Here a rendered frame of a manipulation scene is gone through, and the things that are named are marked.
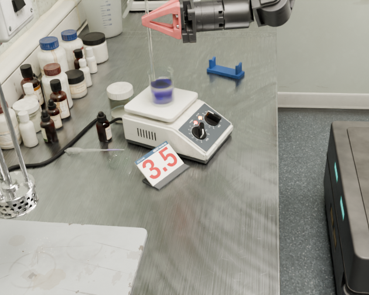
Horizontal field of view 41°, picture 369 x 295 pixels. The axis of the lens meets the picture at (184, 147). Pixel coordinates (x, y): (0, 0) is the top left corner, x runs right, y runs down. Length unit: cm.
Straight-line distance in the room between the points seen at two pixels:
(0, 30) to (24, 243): 43
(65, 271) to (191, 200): 26
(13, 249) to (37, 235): 4
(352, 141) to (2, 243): 125
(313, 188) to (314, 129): 46
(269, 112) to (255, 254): 44
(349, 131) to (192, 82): 73
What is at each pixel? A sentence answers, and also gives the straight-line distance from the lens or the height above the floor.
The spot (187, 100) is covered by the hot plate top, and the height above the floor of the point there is 84.
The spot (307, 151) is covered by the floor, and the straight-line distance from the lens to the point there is 235.
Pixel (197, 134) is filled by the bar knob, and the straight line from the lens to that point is 99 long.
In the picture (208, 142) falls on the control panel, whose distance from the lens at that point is 100.
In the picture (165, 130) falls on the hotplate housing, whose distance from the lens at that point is 99.
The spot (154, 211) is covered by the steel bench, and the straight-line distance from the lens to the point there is 90.
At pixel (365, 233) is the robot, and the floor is 36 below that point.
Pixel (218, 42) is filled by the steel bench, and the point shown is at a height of 75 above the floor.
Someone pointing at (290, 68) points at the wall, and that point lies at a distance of 258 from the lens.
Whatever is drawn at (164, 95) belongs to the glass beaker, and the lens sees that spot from 101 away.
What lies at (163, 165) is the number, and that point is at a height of 77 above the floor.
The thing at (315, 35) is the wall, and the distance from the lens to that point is 252.
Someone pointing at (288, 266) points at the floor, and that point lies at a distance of 182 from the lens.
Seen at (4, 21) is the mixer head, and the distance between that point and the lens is 56.
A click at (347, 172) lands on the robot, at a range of 165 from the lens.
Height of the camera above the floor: 135
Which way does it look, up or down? 35 degrees down
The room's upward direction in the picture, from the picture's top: 4 degrees counter-clockwise
